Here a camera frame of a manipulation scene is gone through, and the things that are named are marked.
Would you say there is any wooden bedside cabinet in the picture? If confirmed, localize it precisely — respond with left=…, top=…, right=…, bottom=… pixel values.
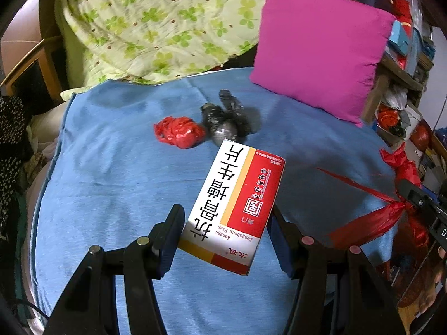
left=1, top=0, right=65, bottom=107

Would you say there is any wooden storage shelf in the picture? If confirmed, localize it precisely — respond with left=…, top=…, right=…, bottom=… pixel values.
left=362, top=0, right=433, bottom=146

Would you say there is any red white medicine box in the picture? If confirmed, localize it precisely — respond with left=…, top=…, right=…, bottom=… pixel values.
left=178, top=140, right=286, bottom=276

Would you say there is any blue bed blanket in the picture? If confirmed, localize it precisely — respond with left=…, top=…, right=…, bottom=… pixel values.
left=29, top=68, right=396, bottom=314

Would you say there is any black dotted garment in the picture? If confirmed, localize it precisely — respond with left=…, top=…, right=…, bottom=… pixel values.
left=1, top=96, right=27, bottom=240

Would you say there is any red plastic bag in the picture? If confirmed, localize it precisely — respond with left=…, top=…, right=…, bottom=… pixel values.
left=153, top=116, right=207, bottom=149

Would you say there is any green clover quilt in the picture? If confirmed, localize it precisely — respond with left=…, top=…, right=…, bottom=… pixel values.
left=55, top=0, right=264, bottom=92

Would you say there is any magenta pillow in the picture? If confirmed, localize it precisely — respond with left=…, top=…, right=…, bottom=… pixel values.
left=250, top=0, right=396, bottom=126

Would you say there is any black plastic bag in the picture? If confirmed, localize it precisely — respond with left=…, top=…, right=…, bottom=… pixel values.
left=200, top=89, right=255, bottom=147

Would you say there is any person right hand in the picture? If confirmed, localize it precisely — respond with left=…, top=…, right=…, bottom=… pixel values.
left=417, top=247, right=446, bottom=314

